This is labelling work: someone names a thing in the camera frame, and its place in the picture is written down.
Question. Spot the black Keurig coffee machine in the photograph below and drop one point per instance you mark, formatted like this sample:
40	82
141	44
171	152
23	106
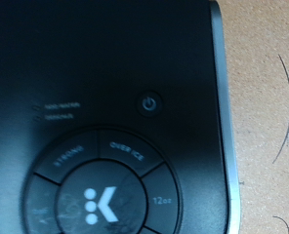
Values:
102	97

